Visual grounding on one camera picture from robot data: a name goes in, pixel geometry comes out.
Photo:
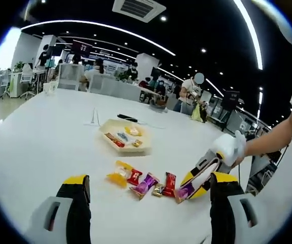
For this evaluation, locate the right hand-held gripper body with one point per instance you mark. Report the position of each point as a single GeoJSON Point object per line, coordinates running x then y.
{"type": "Point", "coordinates": [224, 146]}

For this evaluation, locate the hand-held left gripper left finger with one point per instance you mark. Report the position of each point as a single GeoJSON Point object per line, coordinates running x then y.
{"type": "Point", "coordinates": [77, 216]}

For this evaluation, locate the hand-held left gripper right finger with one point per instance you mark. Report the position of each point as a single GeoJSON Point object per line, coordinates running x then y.
{"type": "Point", "coordinates": [222, 216]}

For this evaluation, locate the purple food snack packet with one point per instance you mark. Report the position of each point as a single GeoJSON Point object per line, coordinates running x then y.
{"type": "Point", "coordinates": [183, 191]}
{"type": "Point", "coordinates": [144, 186]}

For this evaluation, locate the long red food bar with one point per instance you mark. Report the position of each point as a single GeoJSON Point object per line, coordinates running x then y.
{"type": "Point", "coordinates": [169, 183]}

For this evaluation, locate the gold food candy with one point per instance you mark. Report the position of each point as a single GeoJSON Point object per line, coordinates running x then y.
{"type": "Point", "coordinates": [158, 190]}

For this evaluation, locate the yellow pastry food packet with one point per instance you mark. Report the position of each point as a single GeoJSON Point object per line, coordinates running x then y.
{"type": "Point", "coordinates": [119, 175]}
{"type": "Point", "coordinates": [134, 131]}

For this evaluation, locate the cream hexagonal container tray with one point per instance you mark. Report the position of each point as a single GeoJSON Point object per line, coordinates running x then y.
{"type": "Point", "coordinates": [148, 138]}

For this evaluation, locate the small red food packet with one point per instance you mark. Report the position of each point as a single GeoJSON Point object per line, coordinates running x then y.
{"type": "Point", "coordinates": [134, 176]}

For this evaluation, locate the orange food candy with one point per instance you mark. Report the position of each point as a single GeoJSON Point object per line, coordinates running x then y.
{"type": "Point", "coordinates": [137, 143]}

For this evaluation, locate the red-brown food packet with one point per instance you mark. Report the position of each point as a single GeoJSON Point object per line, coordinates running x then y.
{"type": "Point", "coordinates": [114, 139]}

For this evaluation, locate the dark candy food clear wrapper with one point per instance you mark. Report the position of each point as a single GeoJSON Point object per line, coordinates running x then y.
{"type": "Point", "coordinates": [123, 136]}

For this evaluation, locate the yellow-green bag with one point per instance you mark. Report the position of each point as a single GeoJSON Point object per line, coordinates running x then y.
{"type": "Point", "coordinates": [197, 114]}

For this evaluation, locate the black sign board on stand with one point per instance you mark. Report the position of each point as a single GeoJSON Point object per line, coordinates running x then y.
{"type": "Point", "coordinates": [230, 99]}

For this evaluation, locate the operator person in white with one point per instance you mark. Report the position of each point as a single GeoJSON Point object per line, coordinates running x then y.
{"type": "Point", "coordinates": [288, 190]}

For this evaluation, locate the dark grey headset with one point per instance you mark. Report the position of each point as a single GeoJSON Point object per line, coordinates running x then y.
{"type": "Point", "coordinates": [158, 105]}

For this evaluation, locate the curved ceiling light strip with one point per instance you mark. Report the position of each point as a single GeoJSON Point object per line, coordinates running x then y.
{"type": "Point", "coordinates": [254, 38]}

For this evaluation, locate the potted plant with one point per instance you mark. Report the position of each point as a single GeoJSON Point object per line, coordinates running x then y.
{"type": "Point", "coordinates": [123, 75]}
{"type": "Point", "coordinates": [18, 66]}

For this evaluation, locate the white paper cup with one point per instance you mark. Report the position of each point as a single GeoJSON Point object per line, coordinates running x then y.
{"type": "Point", "coordinates": [46, 88]}
{"type": "Point", "coordinates": [53, 87]}

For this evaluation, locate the white mesh chair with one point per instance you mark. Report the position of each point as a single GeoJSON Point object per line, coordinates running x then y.
{"type": "Point", "coordinates": [69, 76]}

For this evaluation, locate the white cabinet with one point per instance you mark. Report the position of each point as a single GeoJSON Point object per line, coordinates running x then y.
{"type": "Point", "coordinates": [15, 86]}

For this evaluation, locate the white office chair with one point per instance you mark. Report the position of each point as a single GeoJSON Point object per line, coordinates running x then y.
{"type": "Point", "coordinates": [26, 76]}

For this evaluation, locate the ceiling air conditioner unit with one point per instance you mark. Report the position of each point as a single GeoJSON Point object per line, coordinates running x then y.
{"type": "Point", "coordinates": [138, 8]}

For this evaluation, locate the dark hanging sign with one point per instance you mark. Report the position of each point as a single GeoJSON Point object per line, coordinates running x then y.
{"type": "Point", "coordinates": [82, 48]}

